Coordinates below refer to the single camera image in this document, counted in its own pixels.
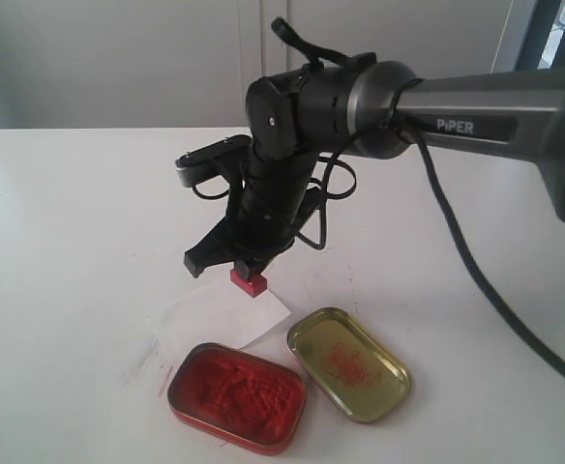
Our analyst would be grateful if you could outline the red ink pad tin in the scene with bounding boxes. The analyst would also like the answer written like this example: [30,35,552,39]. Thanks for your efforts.
[166,342,307,455]

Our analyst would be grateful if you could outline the gold metal tin lid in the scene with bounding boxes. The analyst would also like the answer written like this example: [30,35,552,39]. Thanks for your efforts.
[286,307,412,423]

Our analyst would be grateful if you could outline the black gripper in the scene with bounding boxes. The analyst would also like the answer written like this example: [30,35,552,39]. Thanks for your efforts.
[184,149,318,279]

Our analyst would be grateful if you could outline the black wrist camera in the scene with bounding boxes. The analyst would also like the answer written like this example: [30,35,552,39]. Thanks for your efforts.
[175,134,252,188]

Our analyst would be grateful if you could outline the red plastic stamp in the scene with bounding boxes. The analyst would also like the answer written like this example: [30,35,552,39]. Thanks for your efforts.
[230,269,267,298]

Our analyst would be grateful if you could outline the white cabinet doors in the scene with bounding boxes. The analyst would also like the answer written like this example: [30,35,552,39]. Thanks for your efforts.
[0,1,534,129]

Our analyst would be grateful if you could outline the black cable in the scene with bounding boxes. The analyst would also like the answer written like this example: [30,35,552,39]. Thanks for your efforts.
[193,16,565,397]

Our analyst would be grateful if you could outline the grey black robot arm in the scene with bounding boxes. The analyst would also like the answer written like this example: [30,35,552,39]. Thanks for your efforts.
[176,61,565,278]

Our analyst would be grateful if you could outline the white paper sheet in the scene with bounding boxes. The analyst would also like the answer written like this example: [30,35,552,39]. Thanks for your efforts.
[154,280,290,362]

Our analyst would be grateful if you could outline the dark window frame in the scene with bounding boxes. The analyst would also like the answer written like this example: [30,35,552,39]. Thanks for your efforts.
[491,1,565,73]

